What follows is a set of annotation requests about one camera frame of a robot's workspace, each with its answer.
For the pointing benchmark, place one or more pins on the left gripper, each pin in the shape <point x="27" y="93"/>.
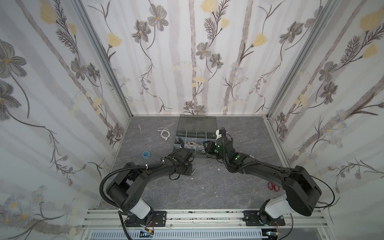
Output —
<point x="184" y="154"/>

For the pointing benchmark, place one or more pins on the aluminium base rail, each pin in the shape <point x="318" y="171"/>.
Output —
<point x="203" y="219"/>

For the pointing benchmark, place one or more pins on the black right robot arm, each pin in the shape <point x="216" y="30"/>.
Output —
<point x="302" y="193"/>

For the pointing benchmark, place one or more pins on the green compartment organizer box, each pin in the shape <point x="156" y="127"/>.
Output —
<point x="194" y="130"/>

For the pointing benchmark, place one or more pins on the white slotted cable duct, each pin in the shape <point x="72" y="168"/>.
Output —
<point x="202" y="234"/>

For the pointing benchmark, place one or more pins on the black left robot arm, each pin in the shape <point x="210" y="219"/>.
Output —
<point x="123" y="188"/>

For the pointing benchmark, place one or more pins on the red handled scissors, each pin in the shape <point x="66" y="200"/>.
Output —
<point x="273" y="187"/>

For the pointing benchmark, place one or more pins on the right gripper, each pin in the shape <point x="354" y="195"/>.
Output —
<point x="212" y="146"/>

